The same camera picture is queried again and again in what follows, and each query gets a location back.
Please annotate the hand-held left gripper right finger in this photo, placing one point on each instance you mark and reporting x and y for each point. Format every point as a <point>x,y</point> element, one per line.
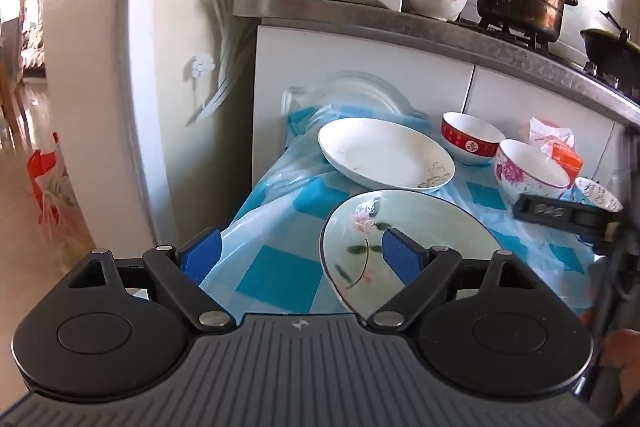
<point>402,257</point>

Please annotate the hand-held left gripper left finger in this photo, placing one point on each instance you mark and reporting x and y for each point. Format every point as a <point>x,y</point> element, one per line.
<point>202,254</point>

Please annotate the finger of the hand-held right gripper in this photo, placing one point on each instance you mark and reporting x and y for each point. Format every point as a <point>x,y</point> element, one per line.
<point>550,209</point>

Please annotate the pale green lotus print plate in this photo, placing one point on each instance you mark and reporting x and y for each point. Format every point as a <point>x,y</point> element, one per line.
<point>425,217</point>

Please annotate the white plate with flower print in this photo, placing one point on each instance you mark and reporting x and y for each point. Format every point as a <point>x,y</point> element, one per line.
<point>380,152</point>

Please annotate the red bowl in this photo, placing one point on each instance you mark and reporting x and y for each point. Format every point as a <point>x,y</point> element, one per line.
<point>457,139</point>

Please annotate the person's right hand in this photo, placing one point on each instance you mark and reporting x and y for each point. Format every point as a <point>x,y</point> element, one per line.
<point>622,349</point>

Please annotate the pink floral bowl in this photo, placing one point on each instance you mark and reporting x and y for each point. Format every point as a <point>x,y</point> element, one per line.
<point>515,174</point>

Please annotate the blue cartoon bowl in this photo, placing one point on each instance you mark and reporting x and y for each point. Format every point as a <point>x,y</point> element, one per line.
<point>597,194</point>

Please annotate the orange packet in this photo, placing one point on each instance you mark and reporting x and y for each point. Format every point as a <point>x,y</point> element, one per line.
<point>570,162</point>

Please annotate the white printed plastic bag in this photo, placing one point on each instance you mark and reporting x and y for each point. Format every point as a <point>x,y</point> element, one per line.
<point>545,129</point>

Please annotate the blue checked plastic tablecloth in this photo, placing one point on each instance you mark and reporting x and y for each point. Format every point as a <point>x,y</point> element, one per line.
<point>280,227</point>

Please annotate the gas stove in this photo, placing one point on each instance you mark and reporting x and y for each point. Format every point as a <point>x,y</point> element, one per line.
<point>570,58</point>

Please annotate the red plastic bag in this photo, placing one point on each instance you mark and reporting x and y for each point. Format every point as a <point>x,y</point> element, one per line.
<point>50,187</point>

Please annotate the black wok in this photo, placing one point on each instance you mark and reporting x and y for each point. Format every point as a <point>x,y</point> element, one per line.
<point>610,52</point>

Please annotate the white kitchen cabinet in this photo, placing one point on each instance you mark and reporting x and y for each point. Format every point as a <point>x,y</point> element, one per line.
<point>360,57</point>

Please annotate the silver refrigerator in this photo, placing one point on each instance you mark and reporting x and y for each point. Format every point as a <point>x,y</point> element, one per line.
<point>100,57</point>

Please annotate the grey kitchen countertop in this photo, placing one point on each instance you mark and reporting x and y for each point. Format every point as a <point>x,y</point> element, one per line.
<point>350,14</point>

